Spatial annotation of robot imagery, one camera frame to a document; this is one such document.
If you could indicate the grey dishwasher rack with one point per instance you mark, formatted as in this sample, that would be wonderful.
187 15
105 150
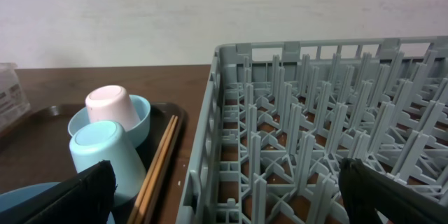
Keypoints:
278 118

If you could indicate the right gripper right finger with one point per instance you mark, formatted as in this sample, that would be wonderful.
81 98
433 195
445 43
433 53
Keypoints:
366 194

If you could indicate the light blue cup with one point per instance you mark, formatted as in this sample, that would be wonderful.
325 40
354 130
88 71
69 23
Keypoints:
107 140

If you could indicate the small light blue bowl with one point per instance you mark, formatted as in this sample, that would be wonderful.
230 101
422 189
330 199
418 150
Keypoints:
137 135

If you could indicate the large blue plate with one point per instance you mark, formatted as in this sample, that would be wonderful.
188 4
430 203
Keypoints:
10 199

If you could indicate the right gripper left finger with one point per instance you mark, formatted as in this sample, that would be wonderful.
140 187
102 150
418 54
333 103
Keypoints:
87 197

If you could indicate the pink cup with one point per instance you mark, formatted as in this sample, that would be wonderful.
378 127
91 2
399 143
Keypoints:
111 102

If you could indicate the clear plastic bin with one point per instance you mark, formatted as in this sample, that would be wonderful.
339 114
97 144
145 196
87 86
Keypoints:
14 103

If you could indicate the left wooden chopstick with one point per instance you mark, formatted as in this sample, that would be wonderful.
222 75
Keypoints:
143 198

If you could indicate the brown serving tray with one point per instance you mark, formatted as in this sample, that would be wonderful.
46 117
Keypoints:
36 151

